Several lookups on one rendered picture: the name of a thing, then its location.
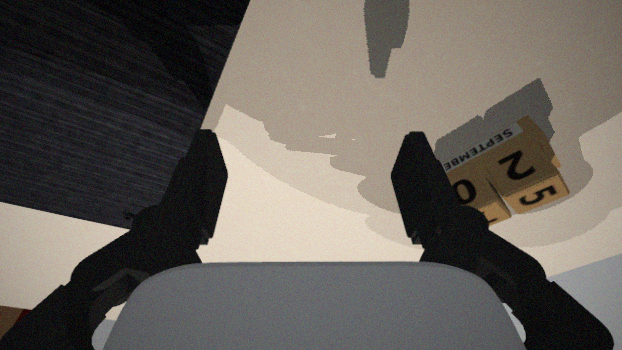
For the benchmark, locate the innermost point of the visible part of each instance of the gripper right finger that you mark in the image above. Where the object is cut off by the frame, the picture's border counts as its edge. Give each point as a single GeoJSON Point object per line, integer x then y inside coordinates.
{"type": "Point", "coordinates": [431, 214]}

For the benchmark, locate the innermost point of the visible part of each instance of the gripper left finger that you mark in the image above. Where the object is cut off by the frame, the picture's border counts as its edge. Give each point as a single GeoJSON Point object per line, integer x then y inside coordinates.
{"type": "Point", "coordinates": [67, 318]}

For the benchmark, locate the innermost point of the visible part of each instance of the tan number cube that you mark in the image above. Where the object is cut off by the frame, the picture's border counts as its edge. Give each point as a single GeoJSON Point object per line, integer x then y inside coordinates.
{"type": "Point", "coordinates": [527, 179]}
{"type": "Point", "coordinates": [477, 190]}

